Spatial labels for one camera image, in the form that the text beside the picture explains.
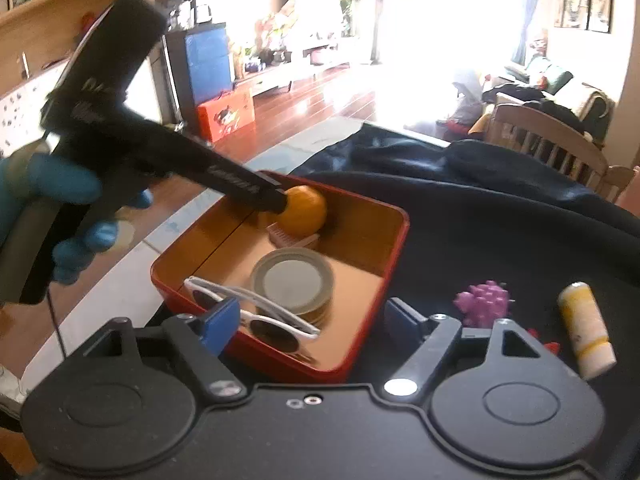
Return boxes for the white sunglasses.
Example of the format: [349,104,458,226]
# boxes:
[183,276,321,356]

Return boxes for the purple spiky toy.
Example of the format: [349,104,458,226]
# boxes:
[454,281,514,328]

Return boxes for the round metal jar lid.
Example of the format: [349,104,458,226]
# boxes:
[250,248,334,324]

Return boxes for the pink eraser block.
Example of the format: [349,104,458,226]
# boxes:
[266,223,319,249]

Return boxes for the orange tangerine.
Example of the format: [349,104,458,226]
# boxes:
[277,185,328,238]

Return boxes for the yellow white cylinder tube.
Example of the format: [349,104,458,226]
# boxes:
[558,282,617,380]

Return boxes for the blue gloved hand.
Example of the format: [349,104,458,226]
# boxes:
[1,152,126,285]

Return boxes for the white sideboard cabinet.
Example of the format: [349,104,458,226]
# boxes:
[0,56,172,162]

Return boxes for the red rectangular tin box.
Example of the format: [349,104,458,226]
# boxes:
[151,182,409,384]

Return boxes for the blue black cabinet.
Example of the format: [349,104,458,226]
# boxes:
[155,0,232,133]

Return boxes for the dark navy table cloth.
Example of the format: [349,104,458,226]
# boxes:
[150,121,640,480]

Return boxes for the red gift box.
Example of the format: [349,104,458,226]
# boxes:
[196,90,255,144]

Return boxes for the red folded paper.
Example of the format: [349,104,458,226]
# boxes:
[527,328,561,356]

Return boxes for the white tv console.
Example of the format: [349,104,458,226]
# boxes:
[233,44,350,96]

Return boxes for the wooden chair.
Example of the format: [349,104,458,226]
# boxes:
[485,104,634,203]

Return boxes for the teal sofa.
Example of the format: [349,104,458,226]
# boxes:
[483,54,615,143]

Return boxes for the wooden wall shelf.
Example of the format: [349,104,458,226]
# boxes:
[1,0,113,93]

